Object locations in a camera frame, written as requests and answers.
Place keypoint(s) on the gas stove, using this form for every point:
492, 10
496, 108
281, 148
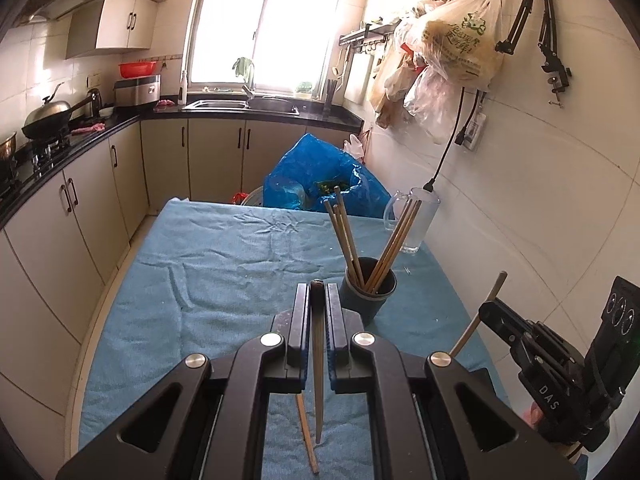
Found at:
45, 152

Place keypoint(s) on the black wok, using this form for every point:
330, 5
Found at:
47, 117

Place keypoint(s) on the steel sink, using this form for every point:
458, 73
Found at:
240, 105

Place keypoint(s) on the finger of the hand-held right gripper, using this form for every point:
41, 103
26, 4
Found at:
502, 330
517, 316

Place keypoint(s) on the white cutting board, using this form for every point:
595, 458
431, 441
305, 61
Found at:
359, 77

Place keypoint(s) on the steel countertop appliance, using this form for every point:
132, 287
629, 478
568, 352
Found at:
137, 92

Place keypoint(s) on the dark utensil holder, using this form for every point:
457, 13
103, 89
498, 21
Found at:
331, 95

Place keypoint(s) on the steel kettle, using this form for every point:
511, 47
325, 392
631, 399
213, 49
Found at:
95, 100

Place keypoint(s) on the beige wall cabinets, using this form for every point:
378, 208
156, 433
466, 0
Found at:
125, 20

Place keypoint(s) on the steel faucet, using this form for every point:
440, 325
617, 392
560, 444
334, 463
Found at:
248, 92

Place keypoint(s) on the large printed plastic bag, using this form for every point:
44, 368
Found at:
457, 40

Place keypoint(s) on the steel pot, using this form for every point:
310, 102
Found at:
7, 157

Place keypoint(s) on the brownish plastic bag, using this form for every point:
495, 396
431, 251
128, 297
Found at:
390, 80

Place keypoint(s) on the green cloth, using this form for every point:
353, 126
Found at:
244, 67

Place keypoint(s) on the red plastic basin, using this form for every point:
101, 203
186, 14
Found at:
137, 69

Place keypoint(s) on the small pink cloth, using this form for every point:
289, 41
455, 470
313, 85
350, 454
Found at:
163, 105

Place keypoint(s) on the white bowl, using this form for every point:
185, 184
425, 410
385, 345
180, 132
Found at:
106, 111

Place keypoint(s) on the white bottle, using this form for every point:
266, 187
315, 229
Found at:
183, 90

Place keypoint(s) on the clear plastic bag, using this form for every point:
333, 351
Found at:
432, 105

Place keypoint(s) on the black kitchen countertop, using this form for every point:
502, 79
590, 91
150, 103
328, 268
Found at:
100, 137

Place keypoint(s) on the beige base cabinets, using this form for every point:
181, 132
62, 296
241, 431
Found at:
85, 230

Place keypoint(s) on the small white plastic bag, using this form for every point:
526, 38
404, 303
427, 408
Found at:
354, 147

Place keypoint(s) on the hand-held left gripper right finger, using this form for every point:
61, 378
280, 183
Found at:
334, 320

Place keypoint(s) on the white power strip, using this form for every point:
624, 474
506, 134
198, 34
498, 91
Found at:
474, 130

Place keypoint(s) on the teal table cloth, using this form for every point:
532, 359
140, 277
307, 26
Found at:
225, 285

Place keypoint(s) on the dark wooden chopstick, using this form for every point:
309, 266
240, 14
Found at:
318, 360
345, 220

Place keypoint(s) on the dark grey chopstick holder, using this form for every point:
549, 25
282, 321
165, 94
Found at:
367, 305

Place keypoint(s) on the kitchen window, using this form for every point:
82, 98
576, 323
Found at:
265, 25

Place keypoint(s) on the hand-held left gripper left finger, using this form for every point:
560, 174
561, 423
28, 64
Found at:
300, 320

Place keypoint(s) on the clear glass pitcher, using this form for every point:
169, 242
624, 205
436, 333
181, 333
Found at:
425, 225

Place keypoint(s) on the blue plastic bag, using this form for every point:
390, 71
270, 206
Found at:
310, 170

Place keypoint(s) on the black wall shelf rack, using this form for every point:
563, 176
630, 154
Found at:
367, 35

